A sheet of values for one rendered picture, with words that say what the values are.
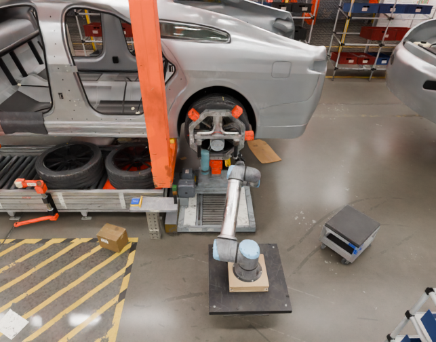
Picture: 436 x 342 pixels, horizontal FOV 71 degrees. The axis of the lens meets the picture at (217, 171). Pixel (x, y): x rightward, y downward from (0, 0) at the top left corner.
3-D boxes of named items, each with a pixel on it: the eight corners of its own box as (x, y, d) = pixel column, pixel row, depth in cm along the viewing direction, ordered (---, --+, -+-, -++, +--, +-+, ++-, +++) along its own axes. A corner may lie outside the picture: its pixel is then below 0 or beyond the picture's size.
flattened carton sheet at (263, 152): (263, 139, 454) (263, 138, 452) (281, 160, 413) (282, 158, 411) (245, 142, 445) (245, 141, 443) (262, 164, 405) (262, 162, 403)
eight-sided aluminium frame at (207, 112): (242, 156, 319) (246, 109, 285) (243, 160, 314) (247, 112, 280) (190, 156, 317) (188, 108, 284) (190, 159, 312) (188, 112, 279)
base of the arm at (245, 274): (262, 278, 229) (263, 271, 223) (236, 281, 227) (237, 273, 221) (256, 258, 244) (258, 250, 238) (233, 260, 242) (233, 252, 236)
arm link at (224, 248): (234, 263, 217) (247, 163, 236) (210, 259, 219) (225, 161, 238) (235, 262, 231) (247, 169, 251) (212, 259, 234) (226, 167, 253)
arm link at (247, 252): (257, 271, 223) (260, 256, 212) (234, 267, 225) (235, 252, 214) (258, 254, 235) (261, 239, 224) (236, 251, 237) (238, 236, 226)
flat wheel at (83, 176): (41, 200, 305) (33, 182, 290) (42, 164, 352) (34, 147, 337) (109, 184, 327) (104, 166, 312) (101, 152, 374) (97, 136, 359)
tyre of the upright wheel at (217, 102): (260, 117, 319) (211, 79, 293) (263, 127, 300) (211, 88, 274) (221, 157, 350) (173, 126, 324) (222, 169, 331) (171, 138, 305)
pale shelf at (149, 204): (178, 199, 288) (178, 197, 286) (177, 212, 275) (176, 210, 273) (133, 199, 287) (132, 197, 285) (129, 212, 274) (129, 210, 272)
